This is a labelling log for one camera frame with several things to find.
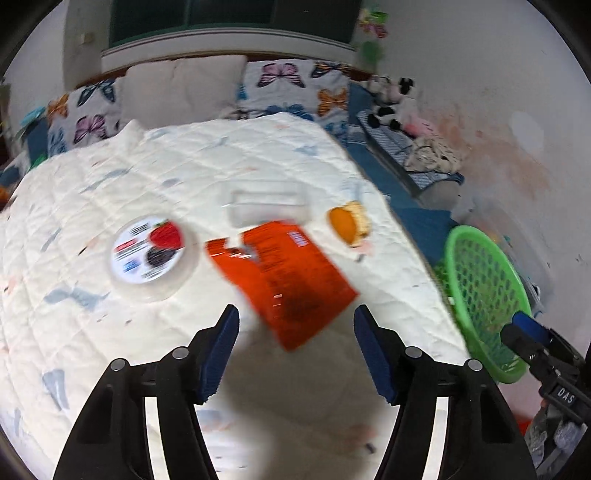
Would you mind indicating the small orange toy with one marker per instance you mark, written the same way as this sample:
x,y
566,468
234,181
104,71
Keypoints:
x,y
348,224

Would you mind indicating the blue checked cloth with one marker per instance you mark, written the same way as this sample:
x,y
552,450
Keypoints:
x,y
392,143

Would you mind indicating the plain grey pillow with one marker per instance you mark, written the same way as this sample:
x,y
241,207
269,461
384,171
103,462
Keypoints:
x,y
184,90

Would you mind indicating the grey patterned clothing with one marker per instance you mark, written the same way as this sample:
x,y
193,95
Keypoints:
x,y
558,438

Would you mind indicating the white printed quilt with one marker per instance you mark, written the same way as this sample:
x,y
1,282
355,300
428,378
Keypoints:
x,y
277,152

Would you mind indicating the red snack packet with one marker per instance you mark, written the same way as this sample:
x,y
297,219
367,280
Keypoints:
x,y
286,277

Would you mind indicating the pink plush toy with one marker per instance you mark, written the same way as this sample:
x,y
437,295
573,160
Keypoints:
x,y
420,127

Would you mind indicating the spotted white cloth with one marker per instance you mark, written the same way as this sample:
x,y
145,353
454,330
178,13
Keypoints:
x,y
434,154

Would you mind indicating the round clear plastic container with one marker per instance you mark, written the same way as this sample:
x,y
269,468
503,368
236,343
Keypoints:
x,y
152,258

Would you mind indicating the green plastic basket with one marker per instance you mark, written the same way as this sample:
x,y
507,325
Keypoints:
x,y
480,277

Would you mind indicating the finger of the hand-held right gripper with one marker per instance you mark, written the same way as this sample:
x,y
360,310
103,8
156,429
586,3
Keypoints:
x,y
531,325
521,344

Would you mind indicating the blue bed sheet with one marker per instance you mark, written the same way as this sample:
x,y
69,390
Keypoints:
x,y
415,221

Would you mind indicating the small blue plastic item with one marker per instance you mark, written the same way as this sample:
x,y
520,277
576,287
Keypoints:
x,y
32,116

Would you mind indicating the clear plastic tray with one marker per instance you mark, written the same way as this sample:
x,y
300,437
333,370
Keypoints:
x,y
268,207

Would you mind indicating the butterfly print pillow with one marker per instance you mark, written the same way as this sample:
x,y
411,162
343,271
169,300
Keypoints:
x,y
87,115
295,87

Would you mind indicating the artificial flower decoration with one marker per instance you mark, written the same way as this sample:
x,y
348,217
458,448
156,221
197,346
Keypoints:
x,y
374,32

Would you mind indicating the white wall socket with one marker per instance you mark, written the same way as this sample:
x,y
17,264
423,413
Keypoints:
x,y
84,39

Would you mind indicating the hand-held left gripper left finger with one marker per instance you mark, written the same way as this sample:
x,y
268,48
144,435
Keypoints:
x,y
219,355

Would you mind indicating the black and white plush cow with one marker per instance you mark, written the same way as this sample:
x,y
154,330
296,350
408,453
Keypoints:
x,y
390,101

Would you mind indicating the dark window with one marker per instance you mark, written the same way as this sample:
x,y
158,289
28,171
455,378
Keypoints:
x,y
231,21

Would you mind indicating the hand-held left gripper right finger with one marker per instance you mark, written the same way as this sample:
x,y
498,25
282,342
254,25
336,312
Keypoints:
x,y
376,355

